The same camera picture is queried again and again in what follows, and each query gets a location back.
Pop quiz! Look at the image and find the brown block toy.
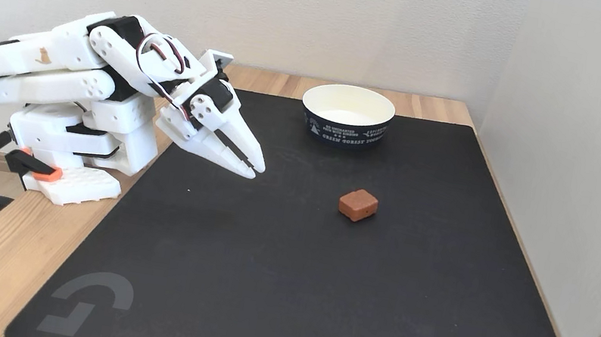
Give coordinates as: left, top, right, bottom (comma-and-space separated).
336, 186, 381, 226

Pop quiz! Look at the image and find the white and navy paper bowl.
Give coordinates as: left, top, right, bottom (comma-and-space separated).
295, 78, 399, 154

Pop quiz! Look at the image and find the black and orange clamp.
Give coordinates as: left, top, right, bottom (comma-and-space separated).
0, 145, 66, 227

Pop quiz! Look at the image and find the black desk mat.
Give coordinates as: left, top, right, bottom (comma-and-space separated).
4, 59, 601, 337

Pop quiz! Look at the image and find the red white black servo wire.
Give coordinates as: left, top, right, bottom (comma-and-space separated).
126, 31, 204, 123

